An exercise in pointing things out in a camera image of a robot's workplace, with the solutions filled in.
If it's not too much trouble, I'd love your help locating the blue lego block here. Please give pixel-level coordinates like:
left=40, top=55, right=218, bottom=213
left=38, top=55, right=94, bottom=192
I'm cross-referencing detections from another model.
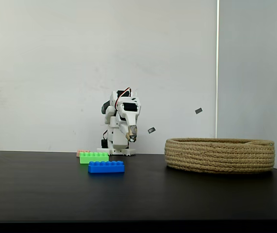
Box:
left=87, top=160, right=125, bottom=174

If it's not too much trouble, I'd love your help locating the green lego block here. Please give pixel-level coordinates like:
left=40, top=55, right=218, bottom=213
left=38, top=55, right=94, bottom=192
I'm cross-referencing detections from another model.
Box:
left=79, top=151, right=110, bottom=164

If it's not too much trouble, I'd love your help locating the white vertical corner trim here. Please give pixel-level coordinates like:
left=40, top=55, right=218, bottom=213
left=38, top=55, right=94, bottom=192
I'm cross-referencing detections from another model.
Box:
left=215, top=0, right=220, bottom=139

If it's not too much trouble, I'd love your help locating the red black servo cable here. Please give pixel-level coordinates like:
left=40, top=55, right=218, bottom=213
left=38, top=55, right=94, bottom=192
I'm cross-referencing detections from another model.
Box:
left=114, top=86, right=132, bottom=110

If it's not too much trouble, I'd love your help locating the woven rope basket tray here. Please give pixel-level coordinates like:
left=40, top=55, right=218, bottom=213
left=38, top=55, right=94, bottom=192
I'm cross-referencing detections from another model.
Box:
left=164, top=137, right=276, bottom=174

